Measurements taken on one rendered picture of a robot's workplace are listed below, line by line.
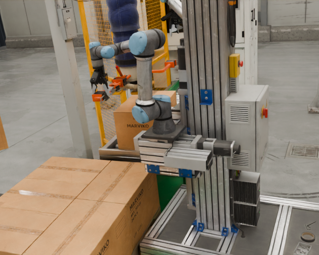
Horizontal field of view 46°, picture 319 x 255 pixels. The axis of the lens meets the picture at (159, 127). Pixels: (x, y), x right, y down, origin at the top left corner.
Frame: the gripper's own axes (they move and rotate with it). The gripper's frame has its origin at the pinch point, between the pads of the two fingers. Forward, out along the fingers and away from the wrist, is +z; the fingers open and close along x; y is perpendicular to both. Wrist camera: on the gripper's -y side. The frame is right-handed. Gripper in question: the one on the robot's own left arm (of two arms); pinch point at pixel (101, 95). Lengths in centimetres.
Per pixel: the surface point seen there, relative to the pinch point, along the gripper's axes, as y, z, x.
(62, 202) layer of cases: -26, 70, 30
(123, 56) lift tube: 50, -16, 1
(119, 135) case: 50, 51, 13
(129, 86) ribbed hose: 41.1, 5.5, -4.9
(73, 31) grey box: 131, -27, 85
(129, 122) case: 50, 39, 3
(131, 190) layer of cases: -4, 70, -15
